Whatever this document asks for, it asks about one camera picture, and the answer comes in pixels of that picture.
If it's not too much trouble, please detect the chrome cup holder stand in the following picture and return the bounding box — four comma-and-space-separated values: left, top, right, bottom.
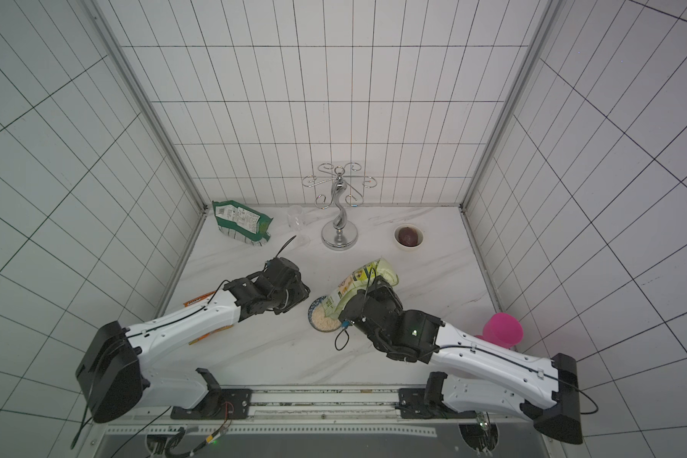
302, 161, 378, 251

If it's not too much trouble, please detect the orange snack packet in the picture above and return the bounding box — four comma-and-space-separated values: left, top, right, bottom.
184, 290, 240, 347

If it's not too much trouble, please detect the green white snack bag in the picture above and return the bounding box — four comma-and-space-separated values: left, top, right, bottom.
212, 200, 273, 246

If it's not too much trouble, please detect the green oats bag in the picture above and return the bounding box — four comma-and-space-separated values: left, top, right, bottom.
319, 258, 399, 320

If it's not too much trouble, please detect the aluminium mounting rail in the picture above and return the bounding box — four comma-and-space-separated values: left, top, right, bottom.
84, 373, 538, 443

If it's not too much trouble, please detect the cream bowl with purple food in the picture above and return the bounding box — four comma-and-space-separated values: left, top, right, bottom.
393, 224, 425, 251

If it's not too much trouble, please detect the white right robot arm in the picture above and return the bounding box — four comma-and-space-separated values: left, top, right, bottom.
338, 277, 586, 445

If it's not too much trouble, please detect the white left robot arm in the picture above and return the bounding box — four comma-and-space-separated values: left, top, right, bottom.
76, 257, 310, 424

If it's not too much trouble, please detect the blue patterned breakfast bowl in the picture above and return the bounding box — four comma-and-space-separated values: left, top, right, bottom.
307, 296, 342, 333

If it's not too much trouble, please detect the clear glass cup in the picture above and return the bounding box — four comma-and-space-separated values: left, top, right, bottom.
286, 205, 305, 231

